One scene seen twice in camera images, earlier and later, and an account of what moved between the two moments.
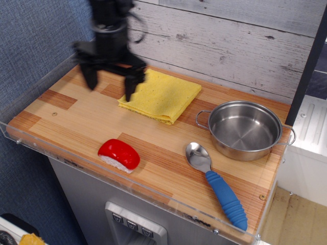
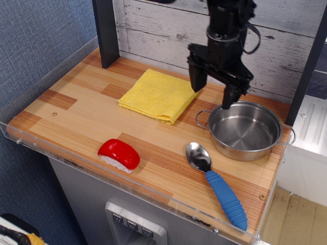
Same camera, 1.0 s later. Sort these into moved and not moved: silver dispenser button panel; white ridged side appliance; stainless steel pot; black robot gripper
Moved: black robot gripper
Not moved: silver dispenser button panel; white ridged side appliance; stainless steel pot
